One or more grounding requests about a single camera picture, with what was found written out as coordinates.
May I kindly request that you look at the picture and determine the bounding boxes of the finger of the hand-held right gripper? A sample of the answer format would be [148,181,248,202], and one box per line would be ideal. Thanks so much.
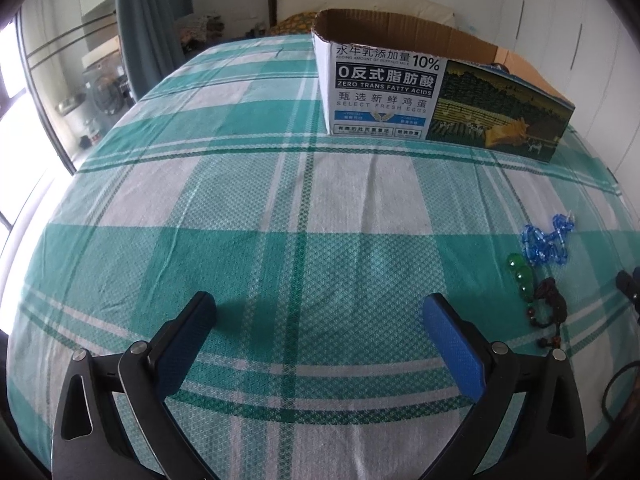
[616,267,640,306]

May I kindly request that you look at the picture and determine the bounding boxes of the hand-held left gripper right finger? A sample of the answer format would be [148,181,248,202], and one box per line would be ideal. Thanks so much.
[422,294,588,480]

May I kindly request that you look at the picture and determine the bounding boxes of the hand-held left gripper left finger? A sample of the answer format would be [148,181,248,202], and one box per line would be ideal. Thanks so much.
[52,291,217,480]

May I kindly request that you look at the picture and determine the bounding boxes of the dark knotted cord pendant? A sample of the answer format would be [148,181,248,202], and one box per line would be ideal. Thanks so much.
[522,277,568,351]

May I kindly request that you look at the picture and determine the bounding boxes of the blue crystal bracelet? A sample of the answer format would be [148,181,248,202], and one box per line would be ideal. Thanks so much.
[520,212,576,266]

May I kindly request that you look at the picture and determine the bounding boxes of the green bead bracelet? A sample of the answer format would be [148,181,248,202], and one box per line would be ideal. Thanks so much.
[505,254,535,303]

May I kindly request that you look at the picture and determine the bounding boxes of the printed cardboard box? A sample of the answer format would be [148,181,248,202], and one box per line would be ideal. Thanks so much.
[311,9,576,163]

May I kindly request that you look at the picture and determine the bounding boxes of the green plaid bedsheet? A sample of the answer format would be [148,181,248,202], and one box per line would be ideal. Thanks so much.
[5,32,636,480]

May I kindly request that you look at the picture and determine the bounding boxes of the white wardrobe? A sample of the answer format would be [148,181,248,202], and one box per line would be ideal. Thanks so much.
[500,0,640,176]

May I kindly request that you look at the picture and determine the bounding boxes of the washing machine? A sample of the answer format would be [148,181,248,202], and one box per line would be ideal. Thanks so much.
[82,52,132,121]

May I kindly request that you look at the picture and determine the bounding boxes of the sliding glass door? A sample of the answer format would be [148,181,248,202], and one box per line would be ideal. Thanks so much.
[0,5,126,311]

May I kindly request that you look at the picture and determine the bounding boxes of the patterned cloth pile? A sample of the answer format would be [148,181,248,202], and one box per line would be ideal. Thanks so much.
[175,10,226,53]

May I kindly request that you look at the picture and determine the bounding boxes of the blue-grey curtain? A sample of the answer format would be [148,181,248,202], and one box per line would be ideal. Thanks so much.
[115,0,195,106]

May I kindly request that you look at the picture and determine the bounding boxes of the yellow floral blanket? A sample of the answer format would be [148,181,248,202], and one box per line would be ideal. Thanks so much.
[265,10,321,37]

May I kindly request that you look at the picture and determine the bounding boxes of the black cable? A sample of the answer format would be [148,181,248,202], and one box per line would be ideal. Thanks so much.
[602,360,640,421]

